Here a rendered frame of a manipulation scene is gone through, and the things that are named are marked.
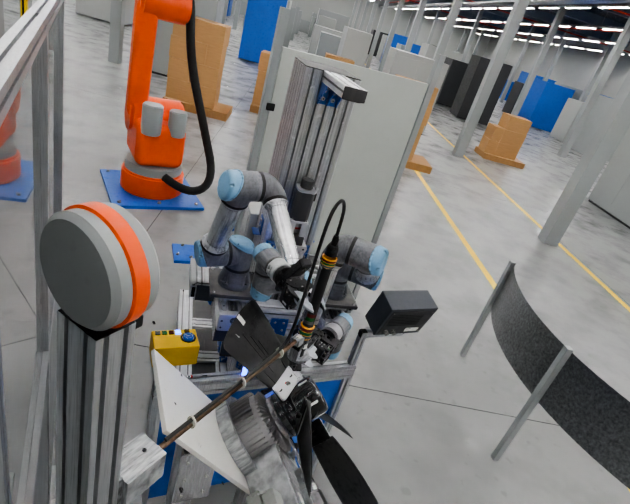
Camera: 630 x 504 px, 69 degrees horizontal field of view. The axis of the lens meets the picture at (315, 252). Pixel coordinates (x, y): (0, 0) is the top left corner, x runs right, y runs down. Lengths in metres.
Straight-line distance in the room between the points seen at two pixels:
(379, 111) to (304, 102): 1.33
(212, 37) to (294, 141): 7.11
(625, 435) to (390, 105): 2.36
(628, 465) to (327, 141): 2.24
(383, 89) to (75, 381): 2.85
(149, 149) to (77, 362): 4.45
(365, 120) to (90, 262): 2.83
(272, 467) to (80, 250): 0.95
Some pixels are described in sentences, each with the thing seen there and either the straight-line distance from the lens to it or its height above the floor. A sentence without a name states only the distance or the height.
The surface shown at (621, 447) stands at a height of 0.71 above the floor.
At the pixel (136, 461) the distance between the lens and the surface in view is 1.00.
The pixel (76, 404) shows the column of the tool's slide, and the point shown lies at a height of 1.66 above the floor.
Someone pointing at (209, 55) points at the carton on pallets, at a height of 1.06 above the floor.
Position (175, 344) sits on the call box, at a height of 1.07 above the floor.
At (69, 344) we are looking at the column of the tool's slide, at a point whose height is 1.76.
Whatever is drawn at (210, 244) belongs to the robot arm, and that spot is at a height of 1.28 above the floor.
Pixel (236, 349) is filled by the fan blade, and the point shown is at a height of 1.38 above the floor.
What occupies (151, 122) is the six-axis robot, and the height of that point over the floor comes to 0.87.
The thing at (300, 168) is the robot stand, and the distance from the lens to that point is 2.10.
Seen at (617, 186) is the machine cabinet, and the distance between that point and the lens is 12.53.
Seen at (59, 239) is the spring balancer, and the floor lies 1.91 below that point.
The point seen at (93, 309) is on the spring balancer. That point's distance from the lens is 0.60.
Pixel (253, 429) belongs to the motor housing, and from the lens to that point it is 1.40.
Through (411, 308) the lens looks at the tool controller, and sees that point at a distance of 2.04.
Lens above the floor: 2.22
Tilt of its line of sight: 27 degrees down
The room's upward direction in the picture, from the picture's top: 17 degrees clockwise
